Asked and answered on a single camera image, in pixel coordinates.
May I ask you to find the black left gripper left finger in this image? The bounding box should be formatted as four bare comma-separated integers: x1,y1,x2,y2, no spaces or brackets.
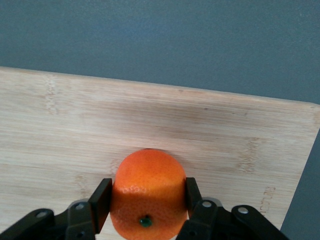
4,177,113,240

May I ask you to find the orange fruit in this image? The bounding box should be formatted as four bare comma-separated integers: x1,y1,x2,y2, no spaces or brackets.
109,148,189,240

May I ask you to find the wooden cutting board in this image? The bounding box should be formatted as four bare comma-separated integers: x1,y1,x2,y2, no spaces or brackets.
0,66,320,240

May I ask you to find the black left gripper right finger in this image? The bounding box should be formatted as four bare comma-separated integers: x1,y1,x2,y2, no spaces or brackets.
176,177,291,240

